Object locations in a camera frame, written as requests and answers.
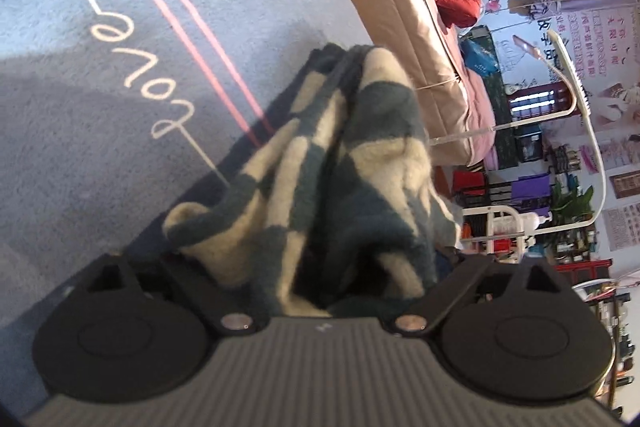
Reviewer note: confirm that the blue blanket with pink stripes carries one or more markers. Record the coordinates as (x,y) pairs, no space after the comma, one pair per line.
(100,132)

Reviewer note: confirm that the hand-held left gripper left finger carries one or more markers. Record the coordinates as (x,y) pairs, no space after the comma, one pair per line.
(197,289)

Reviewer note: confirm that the wall poster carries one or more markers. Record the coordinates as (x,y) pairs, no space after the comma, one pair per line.
(617,57)

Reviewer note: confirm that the small potted plant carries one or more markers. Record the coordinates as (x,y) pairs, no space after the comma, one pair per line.
(572,204)

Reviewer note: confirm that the green and cream checkered sweater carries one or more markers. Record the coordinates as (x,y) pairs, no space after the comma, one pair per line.
(325,182)

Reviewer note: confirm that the tan quilt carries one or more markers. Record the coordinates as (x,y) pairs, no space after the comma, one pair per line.
(400,17)

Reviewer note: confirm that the white pump bottle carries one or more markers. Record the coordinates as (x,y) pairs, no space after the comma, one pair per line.
(535,221)

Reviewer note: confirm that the pink sheet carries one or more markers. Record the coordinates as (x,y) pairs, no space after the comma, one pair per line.
(482,107)

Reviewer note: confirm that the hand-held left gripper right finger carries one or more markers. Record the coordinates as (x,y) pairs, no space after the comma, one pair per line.
(452,287)

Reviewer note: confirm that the white tube frame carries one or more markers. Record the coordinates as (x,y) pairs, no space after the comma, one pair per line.
(598,167)

